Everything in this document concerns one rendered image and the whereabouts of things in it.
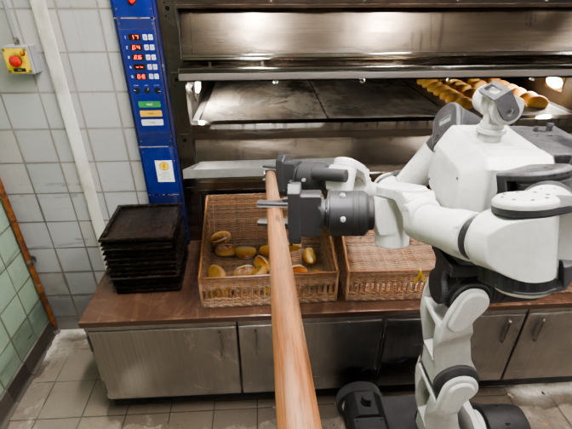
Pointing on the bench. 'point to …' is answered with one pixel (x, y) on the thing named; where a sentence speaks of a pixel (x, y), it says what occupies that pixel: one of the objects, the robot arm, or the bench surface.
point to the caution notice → (165, 174)
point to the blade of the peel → (231, 168)
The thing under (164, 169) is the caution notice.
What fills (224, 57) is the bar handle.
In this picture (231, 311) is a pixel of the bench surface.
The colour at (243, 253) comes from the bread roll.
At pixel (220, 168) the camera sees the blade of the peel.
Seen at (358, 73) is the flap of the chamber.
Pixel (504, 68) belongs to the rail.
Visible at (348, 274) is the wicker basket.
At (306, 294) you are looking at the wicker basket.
